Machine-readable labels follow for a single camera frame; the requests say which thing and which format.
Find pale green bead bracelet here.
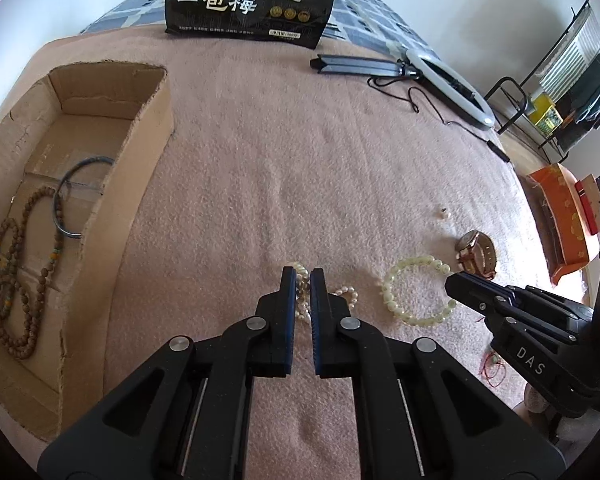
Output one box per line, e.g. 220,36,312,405
380,254,458,328

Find red strap wristwatch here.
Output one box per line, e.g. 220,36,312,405
455,230,498,281

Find green jade pendant red cord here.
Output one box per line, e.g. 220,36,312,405
474,314,508,389

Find white pearl necklace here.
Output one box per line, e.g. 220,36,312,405
284,261,360,325

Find orange box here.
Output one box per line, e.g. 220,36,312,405
528,162,600,286

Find yellow green box on rack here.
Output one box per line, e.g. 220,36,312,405
528,92,564,136

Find black metal clothes rack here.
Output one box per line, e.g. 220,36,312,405
484,0,600,162

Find hanging clothes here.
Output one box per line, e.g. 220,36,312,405
534,4,600,154

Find dark blue bangle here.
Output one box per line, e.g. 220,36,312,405
52,155,114,240

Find pink bed blanket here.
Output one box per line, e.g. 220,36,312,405
0,26,550,390

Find open cardboard box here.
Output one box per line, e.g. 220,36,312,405
0,61,174,441

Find black folded tripod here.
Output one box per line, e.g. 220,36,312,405
310,54,420,79

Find black light cable with remote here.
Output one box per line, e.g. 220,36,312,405
367,75,512,164

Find white ring light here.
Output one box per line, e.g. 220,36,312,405
405,49,495,130

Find brown wooden bead necklace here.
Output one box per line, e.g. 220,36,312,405
0,185,67,360

